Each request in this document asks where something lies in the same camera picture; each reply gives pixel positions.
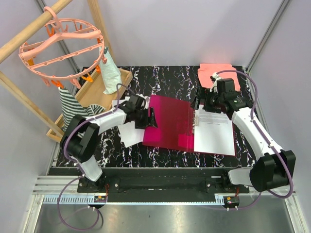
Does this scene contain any aluminium corner post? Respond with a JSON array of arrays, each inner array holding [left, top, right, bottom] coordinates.
[[246, 0, 292, 72]]

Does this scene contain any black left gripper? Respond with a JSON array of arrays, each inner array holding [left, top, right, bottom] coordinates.
[[134, 107, 157, 130]]

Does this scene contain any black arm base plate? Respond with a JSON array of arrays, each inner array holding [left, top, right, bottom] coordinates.
[[77, 167, 249, 204]]

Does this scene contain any white form paper sheet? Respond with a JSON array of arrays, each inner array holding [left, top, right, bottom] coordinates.
[[112, 95, 150, 147]]

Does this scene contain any silver folder clip mechanism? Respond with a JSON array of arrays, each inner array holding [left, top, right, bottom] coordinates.
[[192, 110, 199, 133]]

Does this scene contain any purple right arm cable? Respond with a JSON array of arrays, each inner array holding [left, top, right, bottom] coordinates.
[[215, 69, 294, 211]]

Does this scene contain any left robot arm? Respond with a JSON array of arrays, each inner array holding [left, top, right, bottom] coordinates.
[[60, 94, 157, 192]]

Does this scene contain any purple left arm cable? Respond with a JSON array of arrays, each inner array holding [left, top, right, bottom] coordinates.
[[57, 83, 137, 230]]

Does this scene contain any mint green towel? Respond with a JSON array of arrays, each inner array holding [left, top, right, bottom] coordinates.
[[99, 47, 122, 95]]

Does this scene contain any pink round clip hanger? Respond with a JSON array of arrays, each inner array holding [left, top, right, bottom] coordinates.
[[19, 6, 107, 88]]

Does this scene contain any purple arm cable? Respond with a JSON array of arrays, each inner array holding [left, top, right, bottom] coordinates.
[[57, 83, 137, 230], [215, 69, 294, 211]]

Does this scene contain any folded pink cloth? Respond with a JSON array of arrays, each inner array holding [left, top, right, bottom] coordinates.
[[198, 64, 240, 91]]

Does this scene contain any aluminium front rail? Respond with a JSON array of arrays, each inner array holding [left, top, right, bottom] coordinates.
[[33, 176, 298, 204]]

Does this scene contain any white printed paper sheet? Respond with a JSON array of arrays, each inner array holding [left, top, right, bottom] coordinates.
[[194, 108, 235, 156]]

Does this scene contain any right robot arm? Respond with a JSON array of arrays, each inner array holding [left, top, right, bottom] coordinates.
[[191, 79, 296, 199]]

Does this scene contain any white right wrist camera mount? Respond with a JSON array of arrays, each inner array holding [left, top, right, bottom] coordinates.
[[209, 72, 222, 93]]

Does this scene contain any wooden rack frame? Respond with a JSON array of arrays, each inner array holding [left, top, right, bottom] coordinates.
[[0, 0, 114, 146]]

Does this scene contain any red plastic clip folder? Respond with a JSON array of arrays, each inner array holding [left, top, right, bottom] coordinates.
[[142, 95, 238, 157]]

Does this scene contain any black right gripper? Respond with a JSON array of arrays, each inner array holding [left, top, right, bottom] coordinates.
[[190, 86, 224, 114]]

